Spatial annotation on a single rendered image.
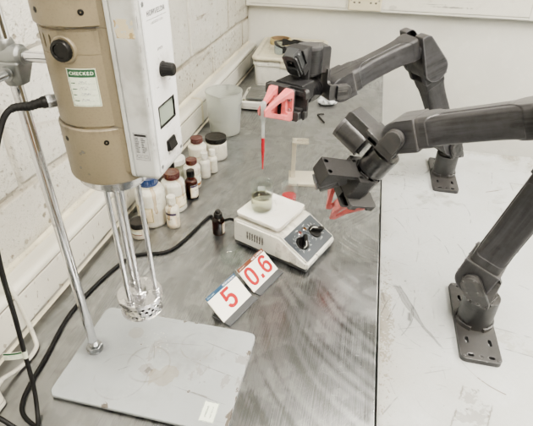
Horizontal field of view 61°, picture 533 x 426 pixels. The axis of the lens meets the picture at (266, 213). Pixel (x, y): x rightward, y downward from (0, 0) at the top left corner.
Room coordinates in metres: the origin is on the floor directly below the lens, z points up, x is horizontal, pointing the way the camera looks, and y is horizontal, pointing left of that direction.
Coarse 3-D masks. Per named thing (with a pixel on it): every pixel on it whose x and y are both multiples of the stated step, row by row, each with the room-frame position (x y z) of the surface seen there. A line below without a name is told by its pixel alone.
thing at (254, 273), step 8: (264, 256) 0.77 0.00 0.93; (256, 264) 0.74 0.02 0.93; (264, 264) 0.75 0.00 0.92; (272, 264) 0.76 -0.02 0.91; (240, 272) 0.71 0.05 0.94; (248, 272) 0.72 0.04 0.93; (256, 272) 0.73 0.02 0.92; (264, 272) 0.73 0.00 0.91; (248, 280) 0.70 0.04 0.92; (256, 280) 0.71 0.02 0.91
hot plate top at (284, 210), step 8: (272, 200) 0.91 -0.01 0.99; (280, 200) 0.91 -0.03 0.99; (288, 200) 0.91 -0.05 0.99; (240, 208) 0.87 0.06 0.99; (248, 208) 0.87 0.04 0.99; (272, 208) 0.87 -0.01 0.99; (280, 208) 0.88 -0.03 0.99; (288, 208) 0.88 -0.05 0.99; (296, 208) 0.88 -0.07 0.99; (304, 208) 0.88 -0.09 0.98; (240, 216) 0.85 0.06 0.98; (248, 216) 0.84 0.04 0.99; (256, 216) 0.84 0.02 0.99; (264, 216) 0.84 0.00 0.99; (272, 216) 0.84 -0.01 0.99; (280, 216) 0.84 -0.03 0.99; (288, 216) 0.84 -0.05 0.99; (264, 224) 0.81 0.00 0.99; (272, 224) 0.81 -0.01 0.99; (280, 224) 0.81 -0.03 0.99
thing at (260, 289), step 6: (264, 252) 0.78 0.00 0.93; (276, 270) 0.75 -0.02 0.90; (282, 270) 0.75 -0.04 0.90; (270, 276) 0.73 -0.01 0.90; (276, 276) 0.73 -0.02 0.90; (246, 282) 0.70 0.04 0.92; (264, 282) 0.71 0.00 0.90; (270, 282) 0.71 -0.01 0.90; (246, 288) 0.70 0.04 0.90; (252, 288) 0.69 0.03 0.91; (258, 288) 0.70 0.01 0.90; (264, 288) 0.70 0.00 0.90; (258, 294) 0.68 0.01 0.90
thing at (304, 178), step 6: (294, 138) 1.18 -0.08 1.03; (300, 138) 1.18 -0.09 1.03; (294, 144) 1.15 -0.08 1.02; (300, 144) 1.15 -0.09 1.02; (306, 144) 1.15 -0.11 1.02; (294, 150) 1.16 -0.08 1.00; (294, 156) 1.16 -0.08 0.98; (294, 162) 1.16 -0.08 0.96; (294, 168) 1.16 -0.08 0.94; (288, 174) 1.18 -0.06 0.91; (294, 174) 1.16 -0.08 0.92; (300, 174) 1.18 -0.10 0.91; (306, 174) 1.18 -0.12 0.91; (294, 180) 1.14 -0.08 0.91; (300, 180) 1.15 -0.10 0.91; (306, 180) 1.15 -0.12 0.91; (312, 180) 1.15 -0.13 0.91; (306, 186) 1.12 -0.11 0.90; (312, 186) 1.12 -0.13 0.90
